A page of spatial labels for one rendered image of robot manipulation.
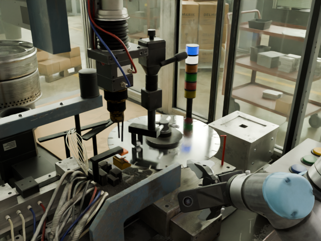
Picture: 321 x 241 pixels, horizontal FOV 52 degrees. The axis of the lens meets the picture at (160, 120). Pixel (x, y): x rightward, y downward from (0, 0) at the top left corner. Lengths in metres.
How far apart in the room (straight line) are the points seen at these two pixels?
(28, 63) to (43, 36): 0.53
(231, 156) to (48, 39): 0.69
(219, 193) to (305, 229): 0.19
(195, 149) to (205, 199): 0.23
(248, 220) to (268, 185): 0.44
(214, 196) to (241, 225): 0.30
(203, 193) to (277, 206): 0.19
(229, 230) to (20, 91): 0.91
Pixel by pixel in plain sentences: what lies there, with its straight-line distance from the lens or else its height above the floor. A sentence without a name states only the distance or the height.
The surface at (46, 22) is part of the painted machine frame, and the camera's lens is 0.85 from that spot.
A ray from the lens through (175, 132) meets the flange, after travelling 0.99.
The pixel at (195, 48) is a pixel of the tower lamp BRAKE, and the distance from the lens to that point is 1.17.
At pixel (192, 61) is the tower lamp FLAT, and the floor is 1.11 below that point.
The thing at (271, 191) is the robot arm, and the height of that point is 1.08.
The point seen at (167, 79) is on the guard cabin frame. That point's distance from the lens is 1.56.
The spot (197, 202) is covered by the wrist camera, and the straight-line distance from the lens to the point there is 0.73.
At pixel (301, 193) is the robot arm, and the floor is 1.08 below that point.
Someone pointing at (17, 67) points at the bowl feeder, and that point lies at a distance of 1.37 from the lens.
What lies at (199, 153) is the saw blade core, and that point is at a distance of 0.92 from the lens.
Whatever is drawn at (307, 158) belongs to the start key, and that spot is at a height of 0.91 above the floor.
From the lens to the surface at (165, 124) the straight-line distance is 0.95.
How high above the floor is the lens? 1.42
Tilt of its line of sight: 26 degrees down
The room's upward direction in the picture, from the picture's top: 1 degrees clockwise
